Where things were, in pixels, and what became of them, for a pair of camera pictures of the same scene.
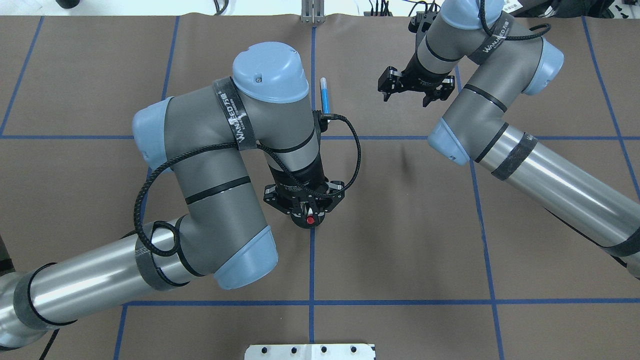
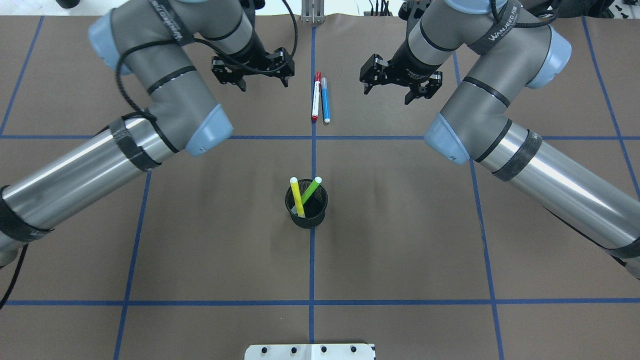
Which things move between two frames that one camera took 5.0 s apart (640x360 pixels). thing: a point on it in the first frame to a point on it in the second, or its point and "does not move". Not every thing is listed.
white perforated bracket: x=354 y=351 does not move
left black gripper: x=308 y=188 to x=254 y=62
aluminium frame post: x=313 y=11 does not move
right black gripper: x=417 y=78 to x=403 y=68
